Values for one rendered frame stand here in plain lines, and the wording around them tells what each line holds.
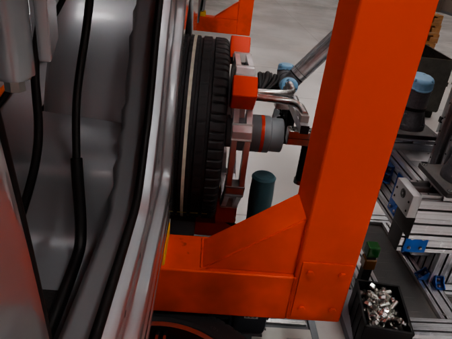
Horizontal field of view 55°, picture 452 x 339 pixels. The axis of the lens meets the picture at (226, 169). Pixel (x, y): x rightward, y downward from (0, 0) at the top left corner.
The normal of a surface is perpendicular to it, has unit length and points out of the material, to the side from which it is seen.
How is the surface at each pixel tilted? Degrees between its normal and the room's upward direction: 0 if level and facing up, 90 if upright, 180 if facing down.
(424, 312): 0
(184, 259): 0
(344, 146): 90
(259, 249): 90
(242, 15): 90
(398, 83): 90
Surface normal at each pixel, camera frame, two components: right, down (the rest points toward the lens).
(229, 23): 0.01, 0.47
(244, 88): 0.08, -0.29
